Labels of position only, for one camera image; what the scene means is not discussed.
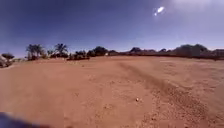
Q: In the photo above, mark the small pale stone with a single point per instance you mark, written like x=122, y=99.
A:
x=137, y=99

